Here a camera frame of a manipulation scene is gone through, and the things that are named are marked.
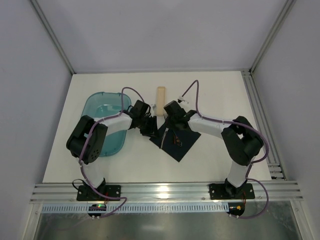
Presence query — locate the iridescent fork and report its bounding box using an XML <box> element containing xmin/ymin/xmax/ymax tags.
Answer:
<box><xmin>163</xmin><ymin>113</ymin><xmax>182</xmax><ymax>147</ymax></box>

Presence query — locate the black paper napkin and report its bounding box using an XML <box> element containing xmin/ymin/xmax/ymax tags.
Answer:
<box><xmin>149</xmin><ymin>124</ymin><xmax>201</xmax><ymax>162</ymax></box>

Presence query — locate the beige cutlery case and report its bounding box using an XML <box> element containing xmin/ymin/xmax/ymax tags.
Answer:
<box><xmin>155</xmin><ymin>86</ymin><xmax>166</xmax><ymax>117</ymax></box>

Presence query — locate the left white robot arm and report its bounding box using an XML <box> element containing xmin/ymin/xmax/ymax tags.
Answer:
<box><xmin>66</xmin><ymin>100</ymin><xmax>159</xmax><ymax>189</ymax></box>

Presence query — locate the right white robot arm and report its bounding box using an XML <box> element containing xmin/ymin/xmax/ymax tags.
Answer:
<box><xmin>164</xmin><ymin>100</ymin><xmax>264</xmax><ymax>200</ymax></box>

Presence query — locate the teal plastic basin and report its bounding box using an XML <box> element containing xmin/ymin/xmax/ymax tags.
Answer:
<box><xmin>81</xmin><ymin>92</ymin><xmax>132</xmax><ymax>157</ymax></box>

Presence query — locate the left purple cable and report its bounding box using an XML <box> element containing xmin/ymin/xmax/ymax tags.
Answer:
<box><xmin>78</xmin><ymin>86</ymin><xmax>151</xmax><ymax>218</ymax></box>

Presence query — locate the purple cable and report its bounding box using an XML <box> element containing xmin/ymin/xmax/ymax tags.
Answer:
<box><xmin>78</xmin><ymin>86</ymin><xmax>151</xmax><ymax>218</ymax></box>
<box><xmin>178</xmin><ymin>79</ymin><xmax>270</xmax><ymax>220</ymax></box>

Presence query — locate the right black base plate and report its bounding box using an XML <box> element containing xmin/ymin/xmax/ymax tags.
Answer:
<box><xmin>208</xmin><ymin>182</ymin><xmax>256</xmax><ymax>200</ymax></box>

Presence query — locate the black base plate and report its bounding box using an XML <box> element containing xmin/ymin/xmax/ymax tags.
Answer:
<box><xmin>76</xmin><ymin>184</ymin><xmax>121</xmax><ymax>202</ymax></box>
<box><xmin>208</xmin><ymin>182</ymin><xmax>256</xmax><ymax>200</ymax></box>

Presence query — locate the white slotted cable duct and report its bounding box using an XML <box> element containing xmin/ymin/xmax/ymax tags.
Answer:
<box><xmin>41</xmin><ymin>202</ymin><xmax>229</xmax><ymax>214</ymax></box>

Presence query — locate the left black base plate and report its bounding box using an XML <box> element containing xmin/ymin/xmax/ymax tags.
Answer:
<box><xmin>76</xmin><ymin>184</ymin><xmax>121</xmax><ymax>202</ymax></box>

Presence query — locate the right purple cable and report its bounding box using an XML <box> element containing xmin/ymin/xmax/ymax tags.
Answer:
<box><xmin>178</xmin><ymin>79</ymin><xmax>270</xmax><ymax>220</ymax></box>

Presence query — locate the right side aluminium rail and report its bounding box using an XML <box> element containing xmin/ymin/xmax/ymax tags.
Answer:
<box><xmin>241</xmin><ymin>69</ymin><xmax>287</xmax><ymax>181</ymax></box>

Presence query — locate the aluminium rail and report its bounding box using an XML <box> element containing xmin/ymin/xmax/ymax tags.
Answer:
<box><xmin>30</xmin><ymin>180</ymin><xmax>304</xmax><ymax>204</ymax></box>
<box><xmin>241</xmin><ymin>69</ymin><xmax>287</xmax><ymax>181</ymax></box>

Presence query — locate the aluminium front rail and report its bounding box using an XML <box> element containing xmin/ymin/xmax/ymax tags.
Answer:
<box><xmin>30</xmin><ymin>180</ymin><xmax>304</xmax><ymax>204</ymax></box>

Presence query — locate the left aluminium frame post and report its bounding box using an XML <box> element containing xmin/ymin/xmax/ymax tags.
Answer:
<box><xmin>29</xmin><ymin>0</ymin><xmax>76</xmax><ymax>75</ymax></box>

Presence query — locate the aluminium frame post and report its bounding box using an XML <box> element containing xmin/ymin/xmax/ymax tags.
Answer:
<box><xmin>29</xmin><ymin>0</ymin><xmax>76</xmax><ymax>75</ymax></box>
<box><xmin>249</xmin><ymin>0</ymin><xmax>296</xmax><ymax>75</ymax></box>

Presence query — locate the right aluminium frame post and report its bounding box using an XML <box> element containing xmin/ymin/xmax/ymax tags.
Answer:
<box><xmin>249</xmin><ymin>0</ymin><xmax>296</xmax><ymax>75</ymax></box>

